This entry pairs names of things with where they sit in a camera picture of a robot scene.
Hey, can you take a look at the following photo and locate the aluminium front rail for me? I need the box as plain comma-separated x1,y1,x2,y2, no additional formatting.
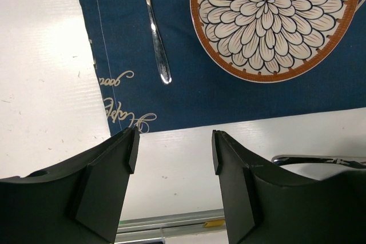
115,209,226,243

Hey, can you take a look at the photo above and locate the yellow rail end cap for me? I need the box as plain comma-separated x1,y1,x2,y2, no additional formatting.
203,219,225,228

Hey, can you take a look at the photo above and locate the silver fork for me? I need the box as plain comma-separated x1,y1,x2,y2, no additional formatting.
145,0,172,85

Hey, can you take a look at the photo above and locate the blue fish placemat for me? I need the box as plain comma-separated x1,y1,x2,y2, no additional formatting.
79,0,365,135

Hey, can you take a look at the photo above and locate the floral ceramic plate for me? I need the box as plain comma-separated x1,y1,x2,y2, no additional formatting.
190,0,359,83

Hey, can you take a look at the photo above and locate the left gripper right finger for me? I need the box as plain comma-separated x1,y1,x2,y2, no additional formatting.
212,130,365,243

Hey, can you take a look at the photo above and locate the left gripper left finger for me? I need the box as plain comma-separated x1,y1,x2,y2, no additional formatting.
1,127,140,243

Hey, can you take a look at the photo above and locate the silver table knife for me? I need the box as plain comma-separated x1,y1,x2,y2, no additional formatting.
271,155,365,169

